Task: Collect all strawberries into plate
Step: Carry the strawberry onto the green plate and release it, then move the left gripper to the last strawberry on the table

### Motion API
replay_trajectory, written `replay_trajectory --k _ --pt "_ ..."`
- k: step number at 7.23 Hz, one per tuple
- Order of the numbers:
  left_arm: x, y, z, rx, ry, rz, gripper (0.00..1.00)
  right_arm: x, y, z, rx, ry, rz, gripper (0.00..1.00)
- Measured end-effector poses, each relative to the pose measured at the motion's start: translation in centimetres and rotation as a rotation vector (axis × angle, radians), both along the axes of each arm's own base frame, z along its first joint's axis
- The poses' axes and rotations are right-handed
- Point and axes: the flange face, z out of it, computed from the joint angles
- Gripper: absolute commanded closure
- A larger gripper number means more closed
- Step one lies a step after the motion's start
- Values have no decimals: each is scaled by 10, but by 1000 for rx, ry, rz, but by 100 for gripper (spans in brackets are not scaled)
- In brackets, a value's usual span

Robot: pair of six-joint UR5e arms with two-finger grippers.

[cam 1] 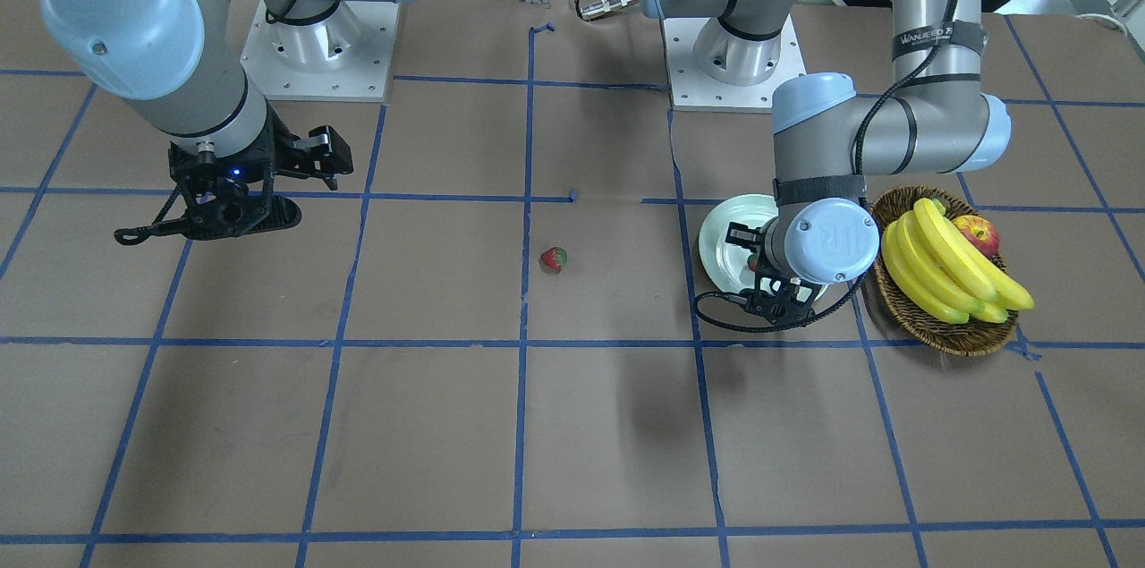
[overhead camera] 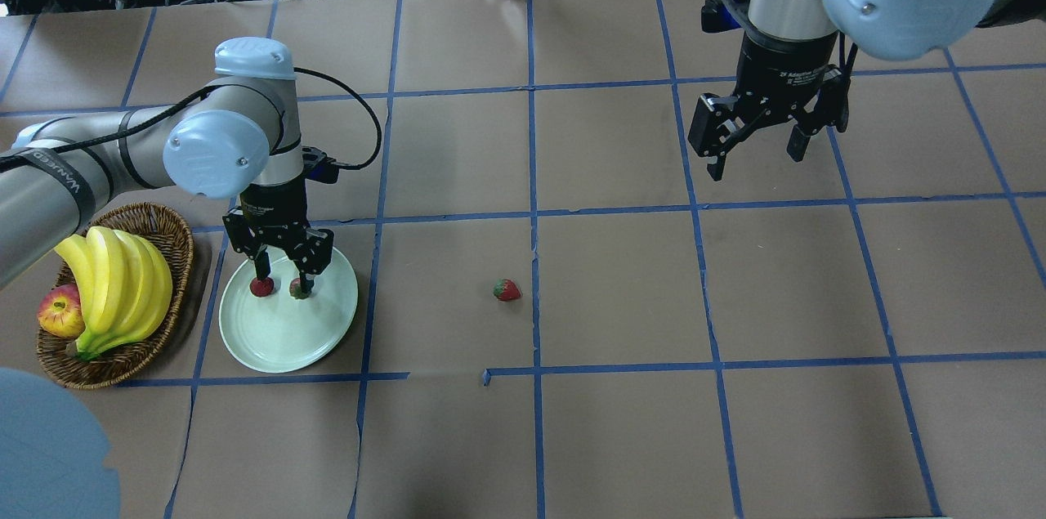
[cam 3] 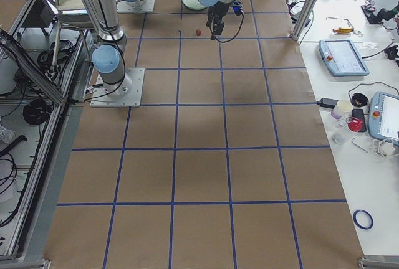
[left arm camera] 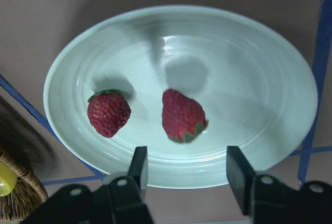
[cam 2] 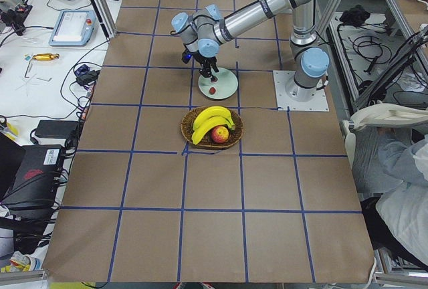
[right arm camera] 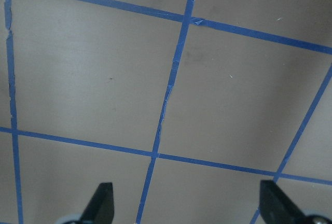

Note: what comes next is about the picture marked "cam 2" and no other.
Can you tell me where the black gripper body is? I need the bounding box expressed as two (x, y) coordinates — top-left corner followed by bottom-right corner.
(197, 54), (217, 69)

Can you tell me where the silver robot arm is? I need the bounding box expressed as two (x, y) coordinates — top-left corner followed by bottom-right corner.
(171, 0), (320, 100)

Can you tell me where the light green plate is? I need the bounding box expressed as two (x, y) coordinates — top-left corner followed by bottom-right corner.
(198, 68), (238, 100)

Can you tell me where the yellow banana bunch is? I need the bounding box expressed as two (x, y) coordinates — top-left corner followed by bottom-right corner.
(191, 106), (235, 145)

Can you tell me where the brown wicker basket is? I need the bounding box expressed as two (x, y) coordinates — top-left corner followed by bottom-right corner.
(181, 106), (243, 149)

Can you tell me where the red yellow apple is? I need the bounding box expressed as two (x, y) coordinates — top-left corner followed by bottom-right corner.
(211, 126), (229, 144)

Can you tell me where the blue teach pendant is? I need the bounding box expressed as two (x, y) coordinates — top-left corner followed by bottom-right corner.
(48, 9), (97, 47)

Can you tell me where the black power adapter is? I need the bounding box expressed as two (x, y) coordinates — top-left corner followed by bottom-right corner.
(34, 120), (78, 139)

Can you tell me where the yellow metal tool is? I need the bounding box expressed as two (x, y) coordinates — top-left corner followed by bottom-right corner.
(24, 53), (60, 62)

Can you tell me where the black computer tower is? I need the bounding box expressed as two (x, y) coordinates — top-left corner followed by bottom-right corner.
(1, 144), (66, 209)

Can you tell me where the person in white coat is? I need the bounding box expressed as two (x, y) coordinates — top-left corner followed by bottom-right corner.
(360, 128), (427, 271)

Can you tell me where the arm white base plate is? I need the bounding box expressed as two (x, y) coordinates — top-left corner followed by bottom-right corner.
(273, 70), (329, 112)

